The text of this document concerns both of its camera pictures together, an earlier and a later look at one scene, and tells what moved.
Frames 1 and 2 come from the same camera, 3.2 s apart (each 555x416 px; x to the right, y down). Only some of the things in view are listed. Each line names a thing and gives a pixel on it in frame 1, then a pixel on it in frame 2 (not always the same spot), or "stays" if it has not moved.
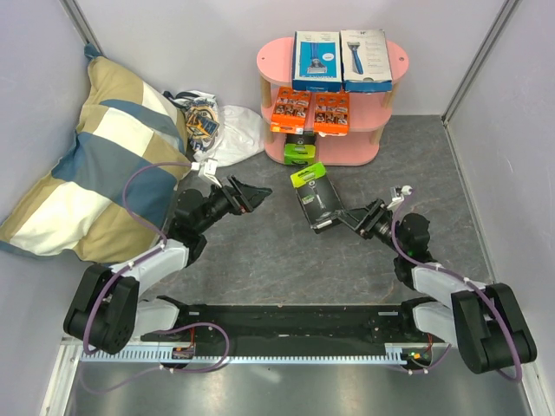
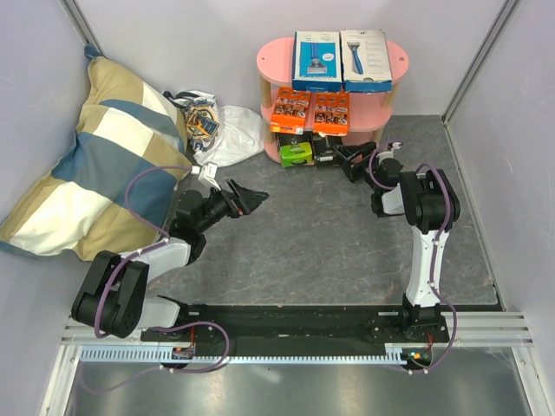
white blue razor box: (365, 61) stays
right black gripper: (375, 211) to (364, 150)
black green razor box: (316, 195) to (323, 152)
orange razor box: (290, 110) stays
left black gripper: (242, 198) stays
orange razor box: (331, 113) stays
